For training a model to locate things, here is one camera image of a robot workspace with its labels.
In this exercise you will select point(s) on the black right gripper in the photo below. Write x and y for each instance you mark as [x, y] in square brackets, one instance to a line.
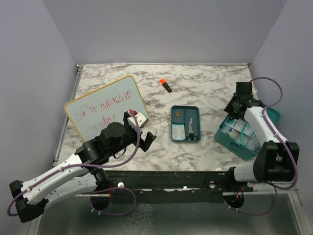
[229, 109]

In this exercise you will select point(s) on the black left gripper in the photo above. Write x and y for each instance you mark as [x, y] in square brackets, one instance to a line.
[145, 145]

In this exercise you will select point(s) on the teal wipe packet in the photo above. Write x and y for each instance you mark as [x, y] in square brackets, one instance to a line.
[239, 125]

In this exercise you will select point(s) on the white dressing packet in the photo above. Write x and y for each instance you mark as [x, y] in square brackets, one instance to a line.
[178, 132]

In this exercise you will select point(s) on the teal medicine box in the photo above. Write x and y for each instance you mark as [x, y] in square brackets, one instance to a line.
[245, 152]

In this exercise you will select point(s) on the large blue bandage packet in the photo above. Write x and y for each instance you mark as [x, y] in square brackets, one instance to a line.
[234, 134]

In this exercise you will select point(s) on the blue divided tray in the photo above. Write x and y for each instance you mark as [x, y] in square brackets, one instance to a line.
[185, 113]

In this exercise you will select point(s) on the black handled scissors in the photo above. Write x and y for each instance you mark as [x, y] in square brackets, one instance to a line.
[191, 136]

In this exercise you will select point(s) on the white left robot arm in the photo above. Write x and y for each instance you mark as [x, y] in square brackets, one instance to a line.
[82, 171]

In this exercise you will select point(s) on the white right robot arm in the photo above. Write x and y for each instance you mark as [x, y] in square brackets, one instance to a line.
[277, 158]

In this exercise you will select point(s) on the yellow framed whiteboard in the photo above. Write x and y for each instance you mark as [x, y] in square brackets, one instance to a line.
[94, 111]

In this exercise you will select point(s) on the orange black highlighter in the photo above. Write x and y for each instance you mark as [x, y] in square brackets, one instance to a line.
[165, 85]

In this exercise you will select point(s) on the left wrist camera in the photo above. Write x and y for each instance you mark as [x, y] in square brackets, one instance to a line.
[137, 119]

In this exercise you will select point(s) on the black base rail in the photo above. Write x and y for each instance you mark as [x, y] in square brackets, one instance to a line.
[160, 187]

